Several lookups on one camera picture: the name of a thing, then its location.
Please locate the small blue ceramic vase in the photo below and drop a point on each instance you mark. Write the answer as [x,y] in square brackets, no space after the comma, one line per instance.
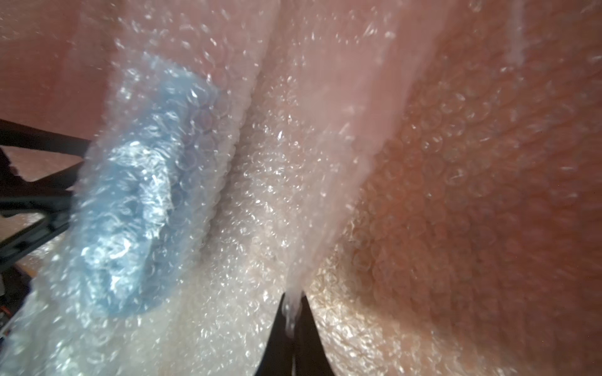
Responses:
[150,194]

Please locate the bubble wrap roll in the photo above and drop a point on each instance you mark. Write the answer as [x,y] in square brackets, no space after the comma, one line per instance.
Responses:
[476,245]

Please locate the narrow bubble bundle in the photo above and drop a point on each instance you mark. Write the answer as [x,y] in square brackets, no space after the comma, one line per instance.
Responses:
[311,92]

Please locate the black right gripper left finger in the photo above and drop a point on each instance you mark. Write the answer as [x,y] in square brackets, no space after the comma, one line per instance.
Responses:
[277,358]

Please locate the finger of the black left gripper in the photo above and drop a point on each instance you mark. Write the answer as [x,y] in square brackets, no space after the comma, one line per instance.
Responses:
[22,136]
[50,197]

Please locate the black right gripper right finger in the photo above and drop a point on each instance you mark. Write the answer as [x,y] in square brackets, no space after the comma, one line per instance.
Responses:
[309,353]

